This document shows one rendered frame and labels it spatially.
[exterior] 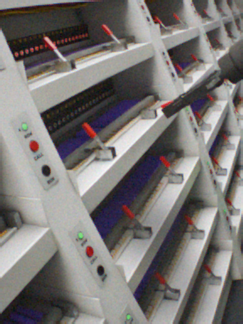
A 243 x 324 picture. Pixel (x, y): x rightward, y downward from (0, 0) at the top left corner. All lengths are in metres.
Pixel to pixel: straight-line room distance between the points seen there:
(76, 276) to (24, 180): 0.18
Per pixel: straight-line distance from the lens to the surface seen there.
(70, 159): 0.72
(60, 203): 0.57
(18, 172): 0.53
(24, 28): 0.98
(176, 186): 1.01
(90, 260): 0.61
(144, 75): 1.14
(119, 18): 1.15
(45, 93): 0.62
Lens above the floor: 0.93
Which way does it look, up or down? 15 degrees down
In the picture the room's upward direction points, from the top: 25 degrees counter-clockwise
